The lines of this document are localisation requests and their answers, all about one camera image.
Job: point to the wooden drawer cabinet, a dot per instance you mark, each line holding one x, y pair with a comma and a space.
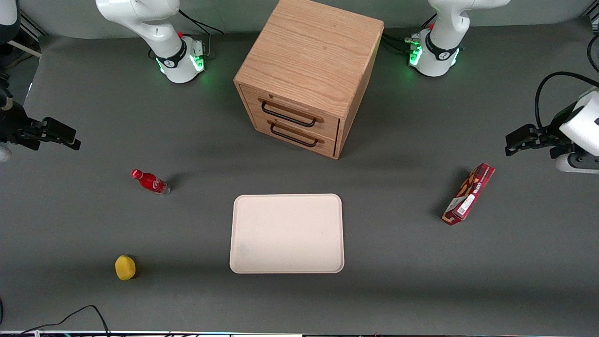
309, 51

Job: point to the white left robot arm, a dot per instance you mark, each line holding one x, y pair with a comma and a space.
442, 37

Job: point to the yellow lemon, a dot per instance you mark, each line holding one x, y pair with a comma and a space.
125, 267

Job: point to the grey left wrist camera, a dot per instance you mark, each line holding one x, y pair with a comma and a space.
578, 164

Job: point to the red coke bottle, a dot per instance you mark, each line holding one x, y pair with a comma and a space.
152, 182

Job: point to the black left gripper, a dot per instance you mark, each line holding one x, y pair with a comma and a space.
553, 132

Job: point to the red shortbread cookie box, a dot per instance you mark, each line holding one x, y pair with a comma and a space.
469, 194

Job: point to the wooden drawer front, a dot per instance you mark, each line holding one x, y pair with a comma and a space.
327, 125
262, 125

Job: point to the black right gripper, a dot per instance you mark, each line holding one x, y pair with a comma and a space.
13, 125

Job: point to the beige plastic tray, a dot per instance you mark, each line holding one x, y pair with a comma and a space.
286, 234

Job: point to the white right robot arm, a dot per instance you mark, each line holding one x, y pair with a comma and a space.
159, 28

